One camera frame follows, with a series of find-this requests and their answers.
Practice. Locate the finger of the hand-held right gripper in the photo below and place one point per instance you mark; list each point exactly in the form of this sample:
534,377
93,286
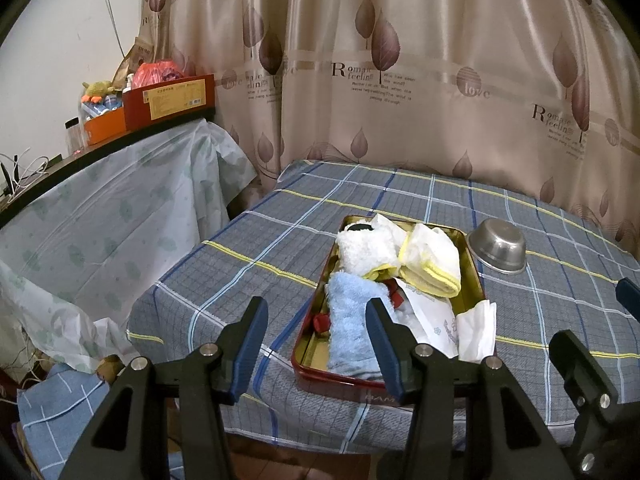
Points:
630,297
585,375

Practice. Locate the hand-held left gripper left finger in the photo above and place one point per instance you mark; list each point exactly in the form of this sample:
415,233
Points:
247,355

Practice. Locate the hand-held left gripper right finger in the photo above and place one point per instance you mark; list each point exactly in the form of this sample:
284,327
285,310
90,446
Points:
387,360

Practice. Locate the light blue towel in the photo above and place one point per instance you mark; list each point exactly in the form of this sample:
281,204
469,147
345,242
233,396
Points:
350,320

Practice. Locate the white printed cloth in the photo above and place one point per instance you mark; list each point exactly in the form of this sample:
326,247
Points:
435,320

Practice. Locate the red tin box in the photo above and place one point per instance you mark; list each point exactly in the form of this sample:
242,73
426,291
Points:
310,360

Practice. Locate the white cloth with yellow trim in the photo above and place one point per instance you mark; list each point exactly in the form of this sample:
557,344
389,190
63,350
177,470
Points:
432,260

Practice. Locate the fluffy white black item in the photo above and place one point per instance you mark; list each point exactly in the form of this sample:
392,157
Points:
365,252

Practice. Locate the small white cloth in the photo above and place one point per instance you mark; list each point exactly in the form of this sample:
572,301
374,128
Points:
387,225

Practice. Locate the grey plaid tablecloth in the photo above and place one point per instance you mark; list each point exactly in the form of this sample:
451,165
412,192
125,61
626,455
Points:
250,240

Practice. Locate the steel bowl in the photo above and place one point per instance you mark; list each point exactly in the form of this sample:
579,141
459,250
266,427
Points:
497,245

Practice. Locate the translucent plastic table cover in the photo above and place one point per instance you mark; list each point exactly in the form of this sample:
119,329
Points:
125,200

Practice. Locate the light blue checked cloth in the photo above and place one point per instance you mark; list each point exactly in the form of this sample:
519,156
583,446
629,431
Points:
50,410

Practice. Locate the red cardboard box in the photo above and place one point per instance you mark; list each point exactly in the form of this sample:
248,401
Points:
170,102

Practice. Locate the orange box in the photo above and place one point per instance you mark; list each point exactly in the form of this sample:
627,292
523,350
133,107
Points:
105,130

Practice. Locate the clear jar with black lid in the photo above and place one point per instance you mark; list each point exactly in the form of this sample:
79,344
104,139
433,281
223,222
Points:
73,135

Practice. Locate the blue white packets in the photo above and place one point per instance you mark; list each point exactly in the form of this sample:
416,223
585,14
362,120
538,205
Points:
102,107

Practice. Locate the white pump bottle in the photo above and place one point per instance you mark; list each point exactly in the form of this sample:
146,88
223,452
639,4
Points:
128,84

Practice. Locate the red plastic bag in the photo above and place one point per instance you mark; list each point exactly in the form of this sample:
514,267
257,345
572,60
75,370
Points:
155,72

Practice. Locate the yellow green plush toy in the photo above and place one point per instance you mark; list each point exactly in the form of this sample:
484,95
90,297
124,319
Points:
97,90

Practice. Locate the brown paper bag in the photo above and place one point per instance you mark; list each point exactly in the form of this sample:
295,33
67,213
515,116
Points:
140,52

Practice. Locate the beige leaf print curtain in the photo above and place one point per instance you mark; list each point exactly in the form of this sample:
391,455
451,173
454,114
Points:
400,35

